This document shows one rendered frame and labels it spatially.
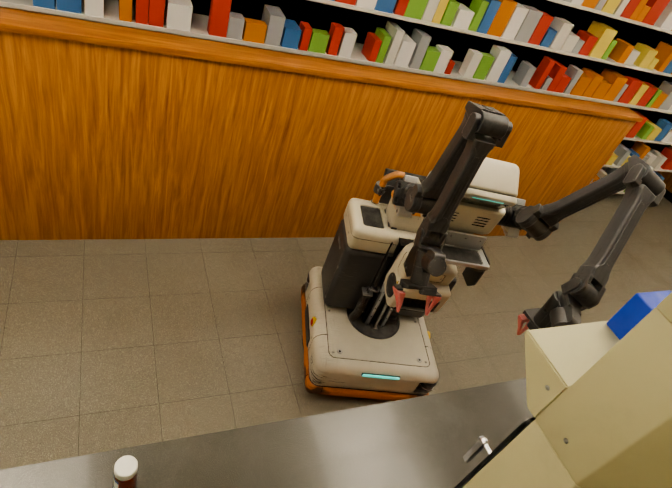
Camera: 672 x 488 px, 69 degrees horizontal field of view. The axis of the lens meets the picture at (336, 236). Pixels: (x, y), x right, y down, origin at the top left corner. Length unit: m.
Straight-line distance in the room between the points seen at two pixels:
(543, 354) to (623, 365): 0.14
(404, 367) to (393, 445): 1.07
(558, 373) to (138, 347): 1.99
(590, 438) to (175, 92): 2.13
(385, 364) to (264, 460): 1.22
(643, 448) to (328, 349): 1.66
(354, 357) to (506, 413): 0.93
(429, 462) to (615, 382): 0.67
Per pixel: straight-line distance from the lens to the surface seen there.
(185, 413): 2.35
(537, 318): 1.51
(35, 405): 2.41
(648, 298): 1.04
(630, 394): 0.83
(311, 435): 1.31
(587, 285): 1.44
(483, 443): 1.15
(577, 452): 0.92
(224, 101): 2.53
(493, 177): 1.71
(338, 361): 2.29
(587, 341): 1.01
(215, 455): 1.24
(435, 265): 1.45
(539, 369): 0.93
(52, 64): 2.44
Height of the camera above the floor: 2.06
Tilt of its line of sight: 38 degrees down
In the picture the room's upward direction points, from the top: 21 degrees clockwise
